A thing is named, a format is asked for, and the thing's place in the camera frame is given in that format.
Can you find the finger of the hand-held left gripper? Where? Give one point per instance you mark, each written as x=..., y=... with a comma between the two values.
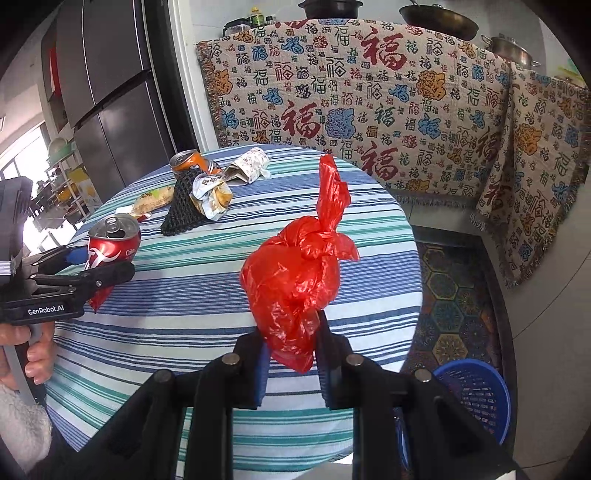
x=76, y=256
x=111, y=272

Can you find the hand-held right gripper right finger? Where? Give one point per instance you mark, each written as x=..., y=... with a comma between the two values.
x=325, y=383

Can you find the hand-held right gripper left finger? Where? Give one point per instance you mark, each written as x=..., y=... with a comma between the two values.
x=259, y=378

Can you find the crushed red soda can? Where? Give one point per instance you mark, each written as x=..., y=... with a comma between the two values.
x=113, y=244

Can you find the red plastic bag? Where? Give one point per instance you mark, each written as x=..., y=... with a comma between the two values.
x=291, y=272

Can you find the crushed orange soda can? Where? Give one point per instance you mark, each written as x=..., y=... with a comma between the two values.
x=194, y=161

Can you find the blue plastic basket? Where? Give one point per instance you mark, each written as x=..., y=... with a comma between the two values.
x=475, y=397

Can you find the person's left forearm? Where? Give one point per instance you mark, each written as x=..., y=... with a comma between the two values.
x=23, y=424

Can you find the person's left hand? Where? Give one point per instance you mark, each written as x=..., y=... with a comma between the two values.
x=41, y=355

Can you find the yellow cardboard box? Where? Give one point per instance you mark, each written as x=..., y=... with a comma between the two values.
x=85, y=187

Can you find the green storage rack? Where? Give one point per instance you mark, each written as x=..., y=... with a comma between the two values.
x=64, y=180

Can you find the striped round tablecloth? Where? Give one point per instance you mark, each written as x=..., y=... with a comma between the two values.
x=184, y=295

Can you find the crumpled yellow snack wrapper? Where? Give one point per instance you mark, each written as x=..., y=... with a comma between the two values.
x=150, y=201

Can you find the black foam net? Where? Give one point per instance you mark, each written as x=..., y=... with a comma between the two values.
x=182, y=212

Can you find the crumpled silver wrapper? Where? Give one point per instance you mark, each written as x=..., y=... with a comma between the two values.
x=212, y=198

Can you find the colourful hexagon floor mat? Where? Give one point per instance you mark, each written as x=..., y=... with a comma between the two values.
x=452, y=295

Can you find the grey refrigerator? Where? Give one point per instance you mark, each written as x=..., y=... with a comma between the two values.
x=111, y=92

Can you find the grey shelf cabinet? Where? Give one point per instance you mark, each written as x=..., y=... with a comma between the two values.
x=53, y=74

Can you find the red hanging cloth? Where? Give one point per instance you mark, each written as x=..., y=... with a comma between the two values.
x=55, y=69

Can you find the large printed blanket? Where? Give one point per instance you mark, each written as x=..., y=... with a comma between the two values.
x=351, y=115

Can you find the oil bottle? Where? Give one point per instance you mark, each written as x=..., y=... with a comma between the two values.
x=257, y=16

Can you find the small printed blanket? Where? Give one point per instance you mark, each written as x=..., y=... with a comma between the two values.
x=535, y=175

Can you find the black clay pot orange lid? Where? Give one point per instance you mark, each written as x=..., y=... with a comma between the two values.
x=330, y=7

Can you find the steel pot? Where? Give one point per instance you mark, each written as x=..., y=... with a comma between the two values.
x=510, y=50

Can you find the dark wok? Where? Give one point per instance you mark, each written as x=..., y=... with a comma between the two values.
x=438, y=18

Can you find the black door frame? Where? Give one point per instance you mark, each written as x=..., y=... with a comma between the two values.
x=178, y=92

